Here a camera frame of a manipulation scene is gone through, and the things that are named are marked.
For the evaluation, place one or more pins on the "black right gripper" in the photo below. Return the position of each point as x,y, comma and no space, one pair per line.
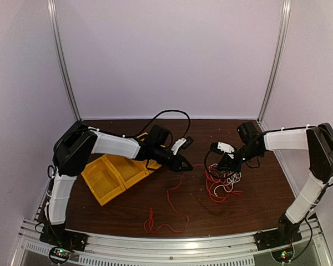
226,161

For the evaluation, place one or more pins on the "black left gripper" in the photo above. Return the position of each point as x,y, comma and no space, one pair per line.
175,165

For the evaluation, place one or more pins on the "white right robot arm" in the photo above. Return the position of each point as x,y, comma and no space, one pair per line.
309,146

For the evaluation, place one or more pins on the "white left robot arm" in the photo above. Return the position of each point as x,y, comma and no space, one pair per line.
72,151

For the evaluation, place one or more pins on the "yellow middle bin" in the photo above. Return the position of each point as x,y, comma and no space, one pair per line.
128,171

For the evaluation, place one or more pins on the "yellow bin near front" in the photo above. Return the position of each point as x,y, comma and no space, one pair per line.
103,180

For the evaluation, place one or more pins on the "right controller board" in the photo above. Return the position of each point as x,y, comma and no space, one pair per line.
282,255

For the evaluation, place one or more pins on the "controller board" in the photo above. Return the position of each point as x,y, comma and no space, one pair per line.
59,255
282,255

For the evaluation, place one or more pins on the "left controller board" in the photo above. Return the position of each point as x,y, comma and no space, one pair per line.
59,255

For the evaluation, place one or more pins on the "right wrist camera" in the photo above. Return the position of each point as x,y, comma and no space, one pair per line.
222,148

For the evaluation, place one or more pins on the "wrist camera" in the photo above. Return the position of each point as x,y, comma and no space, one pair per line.
181,144
222,148

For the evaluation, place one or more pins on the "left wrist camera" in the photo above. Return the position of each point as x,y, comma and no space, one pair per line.
181,144

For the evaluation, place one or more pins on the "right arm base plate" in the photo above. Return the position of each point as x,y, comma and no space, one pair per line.
272,239

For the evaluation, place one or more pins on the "aluminium front rail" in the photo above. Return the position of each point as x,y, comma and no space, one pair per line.
234,249

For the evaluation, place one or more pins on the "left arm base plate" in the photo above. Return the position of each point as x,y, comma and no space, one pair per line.
57,235

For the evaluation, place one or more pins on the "aluminium corner post right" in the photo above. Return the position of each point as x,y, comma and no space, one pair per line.
279,49

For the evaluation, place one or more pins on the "aluminium corner post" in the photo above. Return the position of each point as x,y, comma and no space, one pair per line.
279,49
52,12

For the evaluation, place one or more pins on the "aluminium corner post left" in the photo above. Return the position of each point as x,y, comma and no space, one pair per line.
52,12

